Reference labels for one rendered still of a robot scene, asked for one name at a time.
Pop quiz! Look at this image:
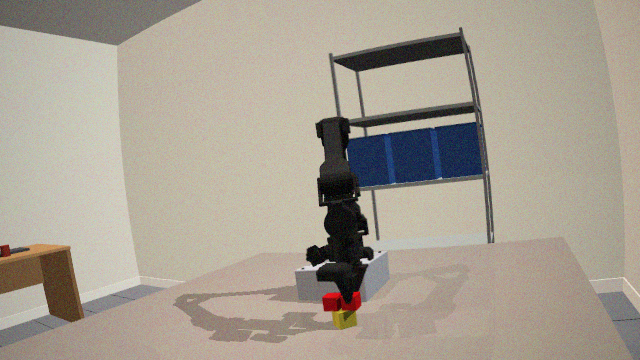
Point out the red cube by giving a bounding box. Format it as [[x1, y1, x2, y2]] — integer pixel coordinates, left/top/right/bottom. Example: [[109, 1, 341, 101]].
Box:
[[322, 293, 342, 312], [340, 292, 362, 311]]

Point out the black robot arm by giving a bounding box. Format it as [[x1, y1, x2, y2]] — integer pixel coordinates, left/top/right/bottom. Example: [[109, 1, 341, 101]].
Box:
[[306, 116, 369, 267]]

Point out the yellow cube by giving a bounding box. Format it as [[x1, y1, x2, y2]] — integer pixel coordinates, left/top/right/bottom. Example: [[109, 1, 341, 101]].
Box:
[[332, 308, 357, 330]]

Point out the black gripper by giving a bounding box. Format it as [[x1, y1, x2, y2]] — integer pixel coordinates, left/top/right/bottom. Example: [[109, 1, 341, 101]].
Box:
[[316, 228, 374, 304]]

